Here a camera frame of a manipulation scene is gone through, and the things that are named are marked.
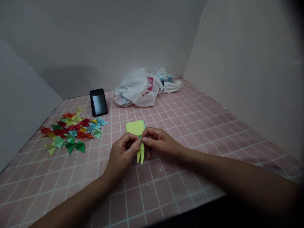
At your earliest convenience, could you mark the person's right hand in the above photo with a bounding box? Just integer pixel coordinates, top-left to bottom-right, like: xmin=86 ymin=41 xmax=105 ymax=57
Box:
xmin=141 ymin=127 xmax=185 ymax=159

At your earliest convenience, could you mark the person's left hand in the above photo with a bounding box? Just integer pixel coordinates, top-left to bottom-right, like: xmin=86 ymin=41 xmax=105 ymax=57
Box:
xmin=106 ymin=132 xmax=143 ymax=176

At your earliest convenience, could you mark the yellow origami paper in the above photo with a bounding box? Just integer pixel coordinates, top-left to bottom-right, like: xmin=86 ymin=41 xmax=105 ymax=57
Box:
xmin=136 ymin=139 xmax=146 ymax=165

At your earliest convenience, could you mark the stack of coloured paper sheets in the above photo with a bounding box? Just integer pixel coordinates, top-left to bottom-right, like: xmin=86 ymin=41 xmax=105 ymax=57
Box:
xmin=125 ymin=120 xmax=146 ymax=138

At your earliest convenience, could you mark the pile of folded origami pieces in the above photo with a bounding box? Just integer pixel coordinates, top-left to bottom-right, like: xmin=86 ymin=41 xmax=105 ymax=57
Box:
xmin=40 ymin=107 xmax=110 ymax=156

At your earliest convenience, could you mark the black smartphone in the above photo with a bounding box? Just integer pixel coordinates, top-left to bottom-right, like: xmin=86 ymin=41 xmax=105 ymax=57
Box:
xmin=89 ymin=88 xmax=109 ymax=117

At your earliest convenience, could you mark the white plastic bag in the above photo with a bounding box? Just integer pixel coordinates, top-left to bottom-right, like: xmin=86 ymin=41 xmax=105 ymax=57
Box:
xmin=113 ymin=67 xmax=164 ymax=108

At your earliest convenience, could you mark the crumpled white tissue packet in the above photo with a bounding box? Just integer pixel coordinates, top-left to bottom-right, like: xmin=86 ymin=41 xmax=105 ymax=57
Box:
xmin=155 ymin=67 xmax=183 ymax=93

